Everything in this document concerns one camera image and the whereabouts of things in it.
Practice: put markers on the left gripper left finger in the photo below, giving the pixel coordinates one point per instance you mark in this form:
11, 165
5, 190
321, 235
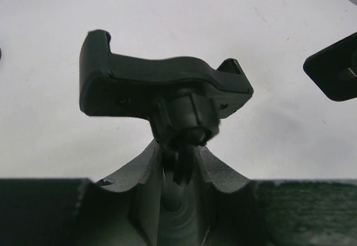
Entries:
121, 209

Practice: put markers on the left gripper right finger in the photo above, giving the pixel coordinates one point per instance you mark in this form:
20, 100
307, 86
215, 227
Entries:
232, 209

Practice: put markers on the black round base stand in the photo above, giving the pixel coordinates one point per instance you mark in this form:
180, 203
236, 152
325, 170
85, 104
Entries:
182, 98

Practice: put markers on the black phone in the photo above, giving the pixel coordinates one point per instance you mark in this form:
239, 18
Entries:
333, 69

